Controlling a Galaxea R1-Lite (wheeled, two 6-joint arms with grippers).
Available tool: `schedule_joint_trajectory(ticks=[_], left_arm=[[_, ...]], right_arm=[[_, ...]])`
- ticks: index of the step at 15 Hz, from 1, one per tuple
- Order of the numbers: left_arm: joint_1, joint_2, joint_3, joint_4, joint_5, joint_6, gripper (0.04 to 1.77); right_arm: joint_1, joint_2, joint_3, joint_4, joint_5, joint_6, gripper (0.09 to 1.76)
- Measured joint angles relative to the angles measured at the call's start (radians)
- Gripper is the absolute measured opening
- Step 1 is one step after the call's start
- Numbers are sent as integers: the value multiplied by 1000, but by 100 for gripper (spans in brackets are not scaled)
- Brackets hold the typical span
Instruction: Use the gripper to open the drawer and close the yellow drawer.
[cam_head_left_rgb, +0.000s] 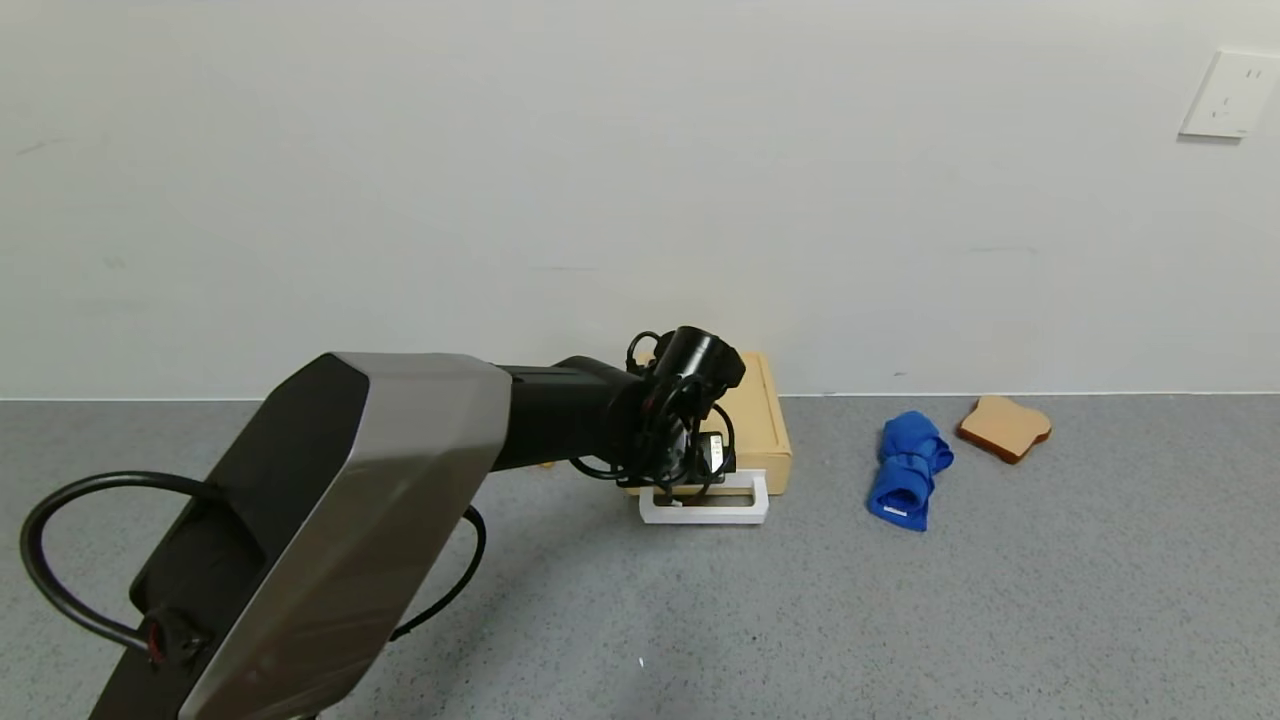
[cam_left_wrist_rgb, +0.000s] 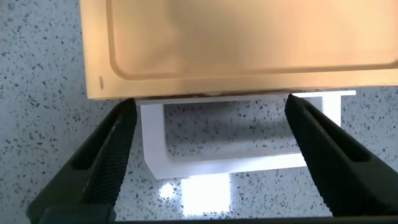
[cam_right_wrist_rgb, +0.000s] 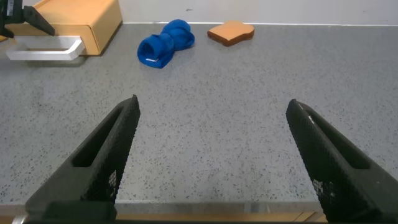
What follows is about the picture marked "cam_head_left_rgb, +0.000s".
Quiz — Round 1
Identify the yellow drawer with white handle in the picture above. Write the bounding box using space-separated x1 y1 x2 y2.
640 452 793 526

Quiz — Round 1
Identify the brown toast slice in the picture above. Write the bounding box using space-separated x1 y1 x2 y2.
955 394 1053 465

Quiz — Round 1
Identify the yellow drawer cabinet housing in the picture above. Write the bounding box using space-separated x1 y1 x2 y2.
628 352 793 496

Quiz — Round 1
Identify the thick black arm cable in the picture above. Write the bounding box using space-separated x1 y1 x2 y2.
20 472 488 666

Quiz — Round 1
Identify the white wall socket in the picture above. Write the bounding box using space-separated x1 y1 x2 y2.
1178 50 1280 141

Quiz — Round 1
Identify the thin black red wire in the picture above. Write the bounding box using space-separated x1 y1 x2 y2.
570 330 736 501

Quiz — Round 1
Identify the blue rolled cloth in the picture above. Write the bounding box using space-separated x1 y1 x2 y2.
866 410 955 533

